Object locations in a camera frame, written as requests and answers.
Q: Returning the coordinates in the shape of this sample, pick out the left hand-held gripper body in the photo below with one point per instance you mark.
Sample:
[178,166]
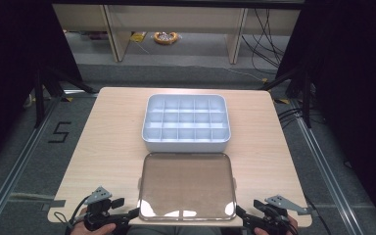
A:
[98,209]

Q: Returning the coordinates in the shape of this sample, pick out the person's left hand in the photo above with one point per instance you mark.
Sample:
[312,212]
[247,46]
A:
[93,232]

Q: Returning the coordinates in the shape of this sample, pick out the dark curtain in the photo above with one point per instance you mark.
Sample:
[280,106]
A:
[9,65]
[355,81]

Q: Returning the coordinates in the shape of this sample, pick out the white divided storage box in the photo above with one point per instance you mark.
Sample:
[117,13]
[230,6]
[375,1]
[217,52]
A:
[186,122]

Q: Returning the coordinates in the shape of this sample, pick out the black stand legs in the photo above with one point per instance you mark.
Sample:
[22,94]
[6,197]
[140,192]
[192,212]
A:
[39,98]
[306,98]

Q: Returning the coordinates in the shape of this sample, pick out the person's right hand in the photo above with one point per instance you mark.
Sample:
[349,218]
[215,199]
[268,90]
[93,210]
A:
[294,228]

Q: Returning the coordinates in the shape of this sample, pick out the clear plastic lid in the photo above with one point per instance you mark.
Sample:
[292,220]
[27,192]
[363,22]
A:
[186,182]

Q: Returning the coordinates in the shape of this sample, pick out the white desk frame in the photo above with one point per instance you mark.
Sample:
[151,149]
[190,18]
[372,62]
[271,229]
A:
[176,19]

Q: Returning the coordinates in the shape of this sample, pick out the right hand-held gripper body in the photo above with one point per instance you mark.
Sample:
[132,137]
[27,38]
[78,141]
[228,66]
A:
[274,219]

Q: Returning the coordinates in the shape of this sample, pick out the yellow flat packet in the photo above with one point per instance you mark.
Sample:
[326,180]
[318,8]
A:
[138,37]

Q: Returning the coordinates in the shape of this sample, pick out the aluminium floor rail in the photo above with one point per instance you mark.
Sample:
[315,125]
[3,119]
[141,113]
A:
[323,163]
[16,166]

